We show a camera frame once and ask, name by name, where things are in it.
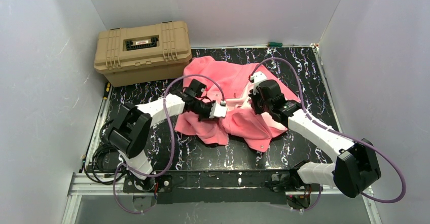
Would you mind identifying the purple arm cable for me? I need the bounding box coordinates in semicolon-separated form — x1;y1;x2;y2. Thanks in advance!
112;74;226;215
250;57;407;204

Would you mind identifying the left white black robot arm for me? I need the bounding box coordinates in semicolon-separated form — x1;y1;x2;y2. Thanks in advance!
106;79;226;180

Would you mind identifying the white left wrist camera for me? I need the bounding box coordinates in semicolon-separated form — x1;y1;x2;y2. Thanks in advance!
209;101;228;119

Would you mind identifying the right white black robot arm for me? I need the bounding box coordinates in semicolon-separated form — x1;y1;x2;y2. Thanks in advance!
248;78;381;198

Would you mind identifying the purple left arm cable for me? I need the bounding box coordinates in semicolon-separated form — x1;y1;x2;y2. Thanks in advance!
112;74;226;215

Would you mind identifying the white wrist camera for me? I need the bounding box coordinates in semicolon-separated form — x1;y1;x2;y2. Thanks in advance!
209;101;228;119
249;71;267;95

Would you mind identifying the yellow black handled screwdriver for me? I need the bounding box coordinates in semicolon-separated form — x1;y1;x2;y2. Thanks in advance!
103;82;112;100

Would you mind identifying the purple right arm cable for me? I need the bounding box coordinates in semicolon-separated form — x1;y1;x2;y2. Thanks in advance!
250;57;407;204

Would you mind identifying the tan plastic tool case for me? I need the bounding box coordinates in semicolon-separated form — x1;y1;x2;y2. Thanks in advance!
94;21;192;87

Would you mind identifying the black coiled cable bundle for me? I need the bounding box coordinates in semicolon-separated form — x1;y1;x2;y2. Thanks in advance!
84;122;128;185

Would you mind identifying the pink zip-up jacket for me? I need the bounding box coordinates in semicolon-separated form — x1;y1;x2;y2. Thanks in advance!
175;56;287;152

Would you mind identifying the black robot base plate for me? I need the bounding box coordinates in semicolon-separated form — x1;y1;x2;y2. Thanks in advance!
122;170;319;208

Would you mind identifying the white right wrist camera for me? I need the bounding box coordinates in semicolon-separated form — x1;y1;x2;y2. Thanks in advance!
249;71;267;95

